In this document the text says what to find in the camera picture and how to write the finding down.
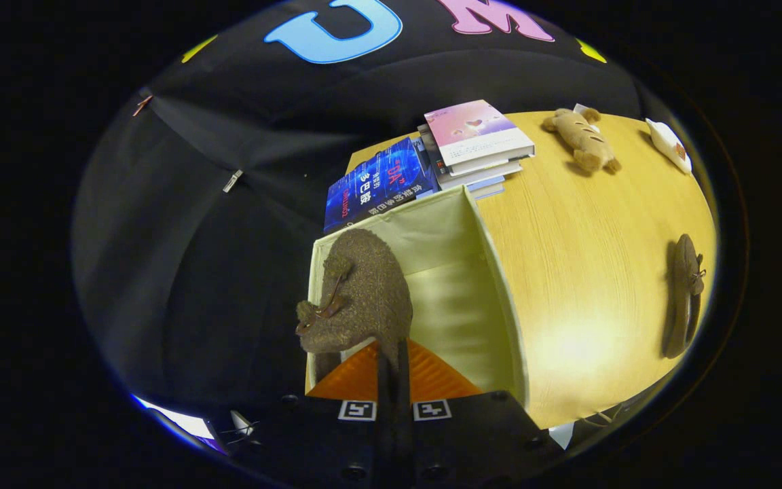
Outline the dark blue book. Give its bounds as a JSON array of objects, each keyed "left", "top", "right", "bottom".
[{"left": 323, "top": 136, "right": 441, "bottom": 234}]

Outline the light blue book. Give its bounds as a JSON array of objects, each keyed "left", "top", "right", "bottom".
[{"left": 466, "top": 178, "right": 506, "bottom": 200}]

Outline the brown suede shoe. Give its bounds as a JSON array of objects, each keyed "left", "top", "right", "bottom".
[
  {"left": 661, "top": 234, "right": 707, "bottom": 359},
  {"left": 295, "top": 228, "right": 414, "bottom": 371}
]

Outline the lit computer screen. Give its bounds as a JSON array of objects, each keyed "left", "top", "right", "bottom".
[{"left": 132, "top": 394, "right": 219, "bottom": 442}]

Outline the cream fabric storage box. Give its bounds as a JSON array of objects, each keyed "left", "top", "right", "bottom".
[{"left": 305, "top": 185, "right": 531, "bottom": 408}]

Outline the pink book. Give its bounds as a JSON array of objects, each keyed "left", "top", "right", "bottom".
[{"left": 424, "top": 100, "right": 536, "bottom": 170}]

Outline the tan bread plush toy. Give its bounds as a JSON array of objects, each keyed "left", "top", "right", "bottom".
[{"left": 542, "top": 105, "right": 622, "bottom": 174}]

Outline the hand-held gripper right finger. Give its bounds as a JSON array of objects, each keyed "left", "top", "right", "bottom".
[{"left": 398, "top": 340, "right": 565, "bottom": 489}]

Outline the white soft toy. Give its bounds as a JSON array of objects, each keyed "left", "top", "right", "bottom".
[{"left": 645, "top": 118, "right": 693, "bottom": 175}]

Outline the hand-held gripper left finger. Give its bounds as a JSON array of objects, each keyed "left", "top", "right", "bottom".
[{"left": 225, "top": 340, "right": 395, "bottom": 489}]

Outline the black backdrop cloth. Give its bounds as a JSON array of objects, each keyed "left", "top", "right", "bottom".
[{"left": 72, "top": 0, "right": 643, "bottom": 408}]

